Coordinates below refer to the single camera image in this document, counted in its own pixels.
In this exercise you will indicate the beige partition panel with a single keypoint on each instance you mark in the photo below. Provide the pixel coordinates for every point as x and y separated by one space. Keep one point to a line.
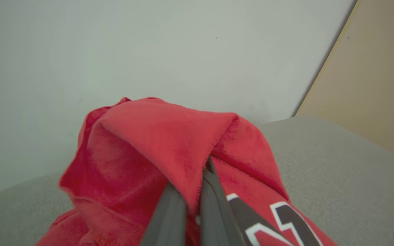
371 78

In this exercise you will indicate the red garment with white print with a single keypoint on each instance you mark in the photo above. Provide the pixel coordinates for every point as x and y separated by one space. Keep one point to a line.
142 150

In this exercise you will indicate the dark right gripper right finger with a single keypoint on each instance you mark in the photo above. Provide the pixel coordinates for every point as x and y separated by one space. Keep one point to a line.
215 212

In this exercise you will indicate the grey fabric sofa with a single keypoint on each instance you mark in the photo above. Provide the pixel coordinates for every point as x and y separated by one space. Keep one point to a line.
340 177

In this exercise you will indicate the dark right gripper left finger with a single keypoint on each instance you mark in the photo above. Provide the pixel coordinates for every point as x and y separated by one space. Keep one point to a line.
168 222

